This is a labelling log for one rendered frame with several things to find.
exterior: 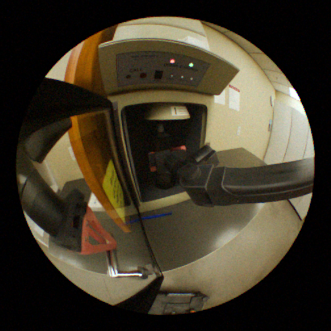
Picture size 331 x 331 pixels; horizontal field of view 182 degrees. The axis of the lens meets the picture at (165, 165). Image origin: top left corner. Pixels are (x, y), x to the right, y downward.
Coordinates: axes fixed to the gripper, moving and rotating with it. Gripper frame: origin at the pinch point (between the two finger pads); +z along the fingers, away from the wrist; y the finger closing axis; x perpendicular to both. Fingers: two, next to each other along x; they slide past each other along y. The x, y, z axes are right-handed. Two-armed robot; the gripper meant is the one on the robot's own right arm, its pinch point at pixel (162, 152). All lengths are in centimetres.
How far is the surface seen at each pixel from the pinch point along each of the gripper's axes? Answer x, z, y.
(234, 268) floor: 126, -84, -51
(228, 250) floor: 124, -51, -59
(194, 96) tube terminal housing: -20.7, -11.4, -7.5
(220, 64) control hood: -29.3, -22.5, -8.6
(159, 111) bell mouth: -16.0, -7.2, 1.9
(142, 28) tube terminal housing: -49, -13, 7
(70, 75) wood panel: -28.5, -19.3, 22.4
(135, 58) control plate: -27.9, -19.3, 9.5
